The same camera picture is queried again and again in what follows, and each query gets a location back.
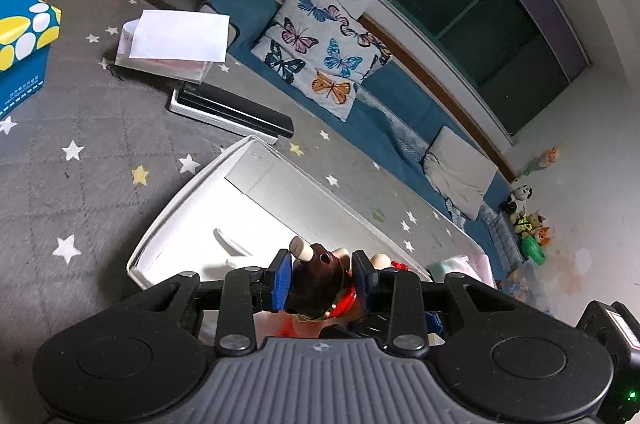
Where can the black and white flat box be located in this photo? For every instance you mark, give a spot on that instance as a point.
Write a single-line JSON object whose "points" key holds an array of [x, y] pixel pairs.
{"points": [[225, 106]]}

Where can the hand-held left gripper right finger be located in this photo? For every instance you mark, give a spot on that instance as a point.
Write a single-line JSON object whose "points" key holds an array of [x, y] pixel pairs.
{"points": [[362, 284]]}

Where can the butterfly print pillow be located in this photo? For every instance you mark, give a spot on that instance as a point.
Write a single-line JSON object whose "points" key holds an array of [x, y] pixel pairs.
{"points": [[320, 53]]}

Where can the orange plush toy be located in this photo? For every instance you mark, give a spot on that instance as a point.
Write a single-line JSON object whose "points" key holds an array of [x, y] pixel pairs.
{"points": [[547, 156]]}

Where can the clear bag of toys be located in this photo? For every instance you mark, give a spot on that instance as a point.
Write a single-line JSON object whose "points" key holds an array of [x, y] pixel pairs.
{"points": [[522, 284]]}

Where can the yellow plush toy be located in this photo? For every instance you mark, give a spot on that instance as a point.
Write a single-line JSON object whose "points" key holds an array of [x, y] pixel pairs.
{"points": [[530, 224]]}

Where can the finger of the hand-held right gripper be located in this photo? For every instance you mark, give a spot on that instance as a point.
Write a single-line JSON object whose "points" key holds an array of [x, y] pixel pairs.
{"points": [[434, 323]]}

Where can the panda plush toy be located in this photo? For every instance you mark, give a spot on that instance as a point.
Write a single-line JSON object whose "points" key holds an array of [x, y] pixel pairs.
{"points": [[520, 196]]}

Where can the brown bull plush toy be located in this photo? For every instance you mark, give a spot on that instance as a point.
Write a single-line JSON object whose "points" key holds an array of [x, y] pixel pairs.
{"points": [[315, 279]]}

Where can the blue yellow-dotted tissue box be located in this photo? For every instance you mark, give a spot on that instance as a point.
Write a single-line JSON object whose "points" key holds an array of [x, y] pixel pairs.
{"points": [[20, 68]]}

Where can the blue sofa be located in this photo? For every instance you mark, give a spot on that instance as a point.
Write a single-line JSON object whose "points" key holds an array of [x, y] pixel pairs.
{"points": [[395, 118]]}

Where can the dark window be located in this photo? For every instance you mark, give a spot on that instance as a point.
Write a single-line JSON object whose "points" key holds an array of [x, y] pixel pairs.
{"points": [[475, 28]]}

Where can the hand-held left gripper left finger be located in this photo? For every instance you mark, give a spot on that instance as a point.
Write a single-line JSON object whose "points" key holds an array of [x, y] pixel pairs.
{"points": [[281, 284]]}

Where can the beige cushion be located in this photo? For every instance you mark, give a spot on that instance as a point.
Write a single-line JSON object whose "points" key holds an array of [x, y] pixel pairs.
{"points": [[460, 174]]}

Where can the grey cardboard box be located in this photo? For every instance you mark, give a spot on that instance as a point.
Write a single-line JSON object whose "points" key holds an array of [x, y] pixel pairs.
{"points": [[200, 224]]}

